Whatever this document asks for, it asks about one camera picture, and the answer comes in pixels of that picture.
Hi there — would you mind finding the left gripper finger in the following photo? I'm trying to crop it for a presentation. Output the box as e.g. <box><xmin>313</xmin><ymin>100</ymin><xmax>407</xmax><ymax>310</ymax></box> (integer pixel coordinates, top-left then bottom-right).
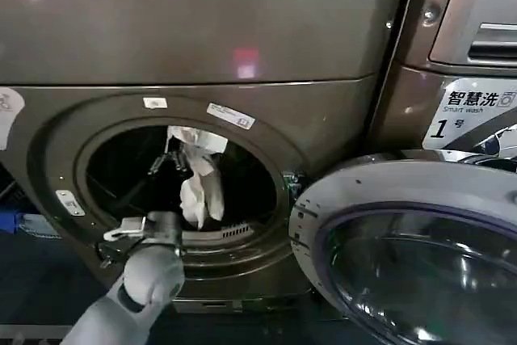
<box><xmin>147</xmin><ymin>153</ymin><xmax>170</xmax><ymax>177</ymax></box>
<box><xmin>172</xmin><ymin>149</ymin><xmax>191</xmax><ymax>173</ymax></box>

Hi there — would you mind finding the white cloth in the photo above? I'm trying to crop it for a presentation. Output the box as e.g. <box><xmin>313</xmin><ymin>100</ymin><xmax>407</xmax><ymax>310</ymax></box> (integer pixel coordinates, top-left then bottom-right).
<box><xmin>167</xmin><ymin>125</ymin><xmax>229</xmax><ymax>229</ymax></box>

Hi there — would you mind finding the grey front-load dryer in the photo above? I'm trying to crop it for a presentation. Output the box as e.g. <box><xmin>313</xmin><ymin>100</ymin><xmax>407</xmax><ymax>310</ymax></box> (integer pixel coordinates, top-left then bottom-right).
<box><xmin>0</xmin><ymin>0</ymin><xmax>417</xmax><ymax>313</ymax></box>

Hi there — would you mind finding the grey slotted crate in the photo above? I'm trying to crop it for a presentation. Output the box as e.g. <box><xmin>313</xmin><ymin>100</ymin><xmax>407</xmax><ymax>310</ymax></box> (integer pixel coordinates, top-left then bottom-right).
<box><xmin>18</xmin><ymin>213</ymin><xmax>61</xmax><ymax>238</ymax></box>

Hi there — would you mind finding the round glass dryer door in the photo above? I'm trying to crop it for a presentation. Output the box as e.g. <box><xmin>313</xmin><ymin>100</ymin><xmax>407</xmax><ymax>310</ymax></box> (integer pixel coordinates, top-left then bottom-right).
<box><xmin>288</xmin><ymin>153</ymin><xmax>517</xmax><ymax>345</ymax></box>

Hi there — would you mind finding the blue cloth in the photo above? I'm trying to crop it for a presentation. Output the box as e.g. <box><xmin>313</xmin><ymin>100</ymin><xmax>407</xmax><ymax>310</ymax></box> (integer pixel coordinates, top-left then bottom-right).
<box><xmin>0</xmin><ymin>210</ymin><xmax>25</xmax><ymax>234</ymax></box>

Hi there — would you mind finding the grey front-load washer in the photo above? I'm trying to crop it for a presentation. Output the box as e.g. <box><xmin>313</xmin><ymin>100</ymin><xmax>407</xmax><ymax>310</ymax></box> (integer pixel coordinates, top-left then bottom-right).
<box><xmin>365</xmin><ymin>0</ymin><xmax>517</xmax><ymax>168</ymax></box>

